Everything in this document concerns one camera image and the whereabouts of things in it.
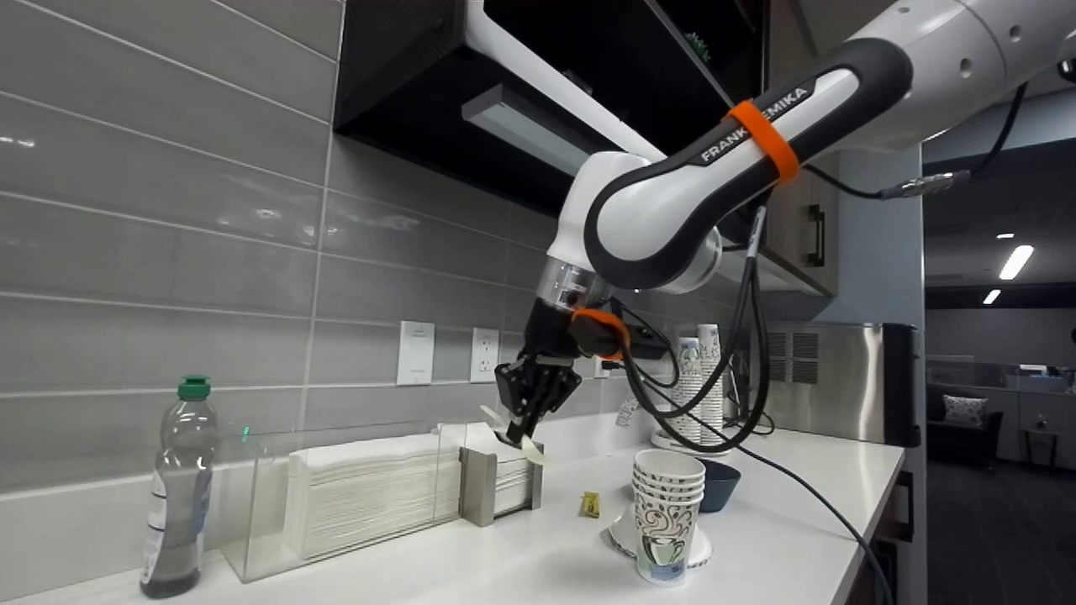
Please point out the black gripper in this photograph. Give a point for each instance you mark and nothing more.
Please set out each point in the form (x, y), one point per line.
(542, 373)

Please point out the white plastic fork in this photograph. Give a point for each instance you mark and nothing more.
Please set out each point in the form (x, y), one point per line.
(512, 434)

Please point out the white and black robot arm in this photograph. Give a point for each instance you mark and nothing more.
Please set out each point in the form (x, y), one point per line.
(629, 224)

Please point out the dark blue bowl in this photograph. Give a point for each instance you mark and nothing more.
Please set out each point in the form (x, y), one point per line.
(718, 486)

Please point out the grey napkin holder with napkins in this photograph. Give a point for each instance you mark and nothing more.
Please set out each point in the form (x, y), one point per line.
(496, 480)

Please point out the tall stack of white cups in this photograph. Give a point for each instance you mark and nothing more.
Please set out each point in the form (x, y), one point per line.
(698, 361)

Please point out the stack of patterned paper cups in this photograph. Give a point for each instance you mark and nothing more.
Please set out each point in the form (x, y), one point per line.
(666, 493)

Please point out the clear acrylic paper towel box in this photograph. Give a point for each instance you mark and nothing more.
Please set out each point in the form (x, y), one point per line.
(299, 501)

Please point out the stainless steel refrigerator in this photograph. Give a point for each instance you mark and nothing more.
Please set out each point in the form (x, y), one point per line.
(847, 381)

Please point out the black upper cabinet shelf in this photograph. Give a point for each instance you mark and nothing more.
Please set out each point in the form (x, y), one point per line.
(512, 94)

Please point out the dish soap bottle green cap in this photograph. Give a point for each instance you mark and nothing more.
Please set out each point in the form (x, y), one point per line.
(181, 493)

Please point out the white double wall outlet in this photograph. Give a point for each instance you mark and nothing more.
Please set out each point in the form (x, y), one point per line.
(482, 353)

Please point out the white light switch plate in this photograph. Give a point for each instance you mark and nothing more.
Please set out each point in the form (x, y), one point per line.
(416, 353)

